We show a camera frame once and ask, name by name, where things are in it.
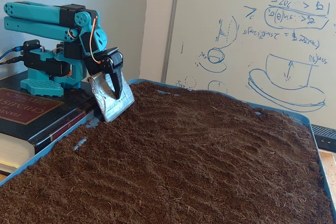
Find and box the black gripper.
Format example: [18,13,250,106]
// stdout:
[83,47,135,123]

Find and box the brown soil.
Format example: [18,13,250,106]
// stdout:
[0,81,334,224]

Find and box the blue plastic tray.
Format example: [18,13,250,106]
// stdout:
[0,78,336,224]

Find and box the black chemistry handbook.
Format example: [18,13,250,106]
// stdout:
[0,73,103,175]

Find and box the whiteboard with blue drawings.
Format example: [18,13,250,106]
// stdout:
[160,0,336,130]

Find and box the black vented device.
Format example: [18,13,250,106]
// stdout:
[311,125,336,153]

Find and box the black cable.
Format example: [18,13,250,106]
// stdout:
[0,56,26,65]

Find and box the blue cable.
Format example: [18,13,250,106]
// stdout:
[0,46,25,61]

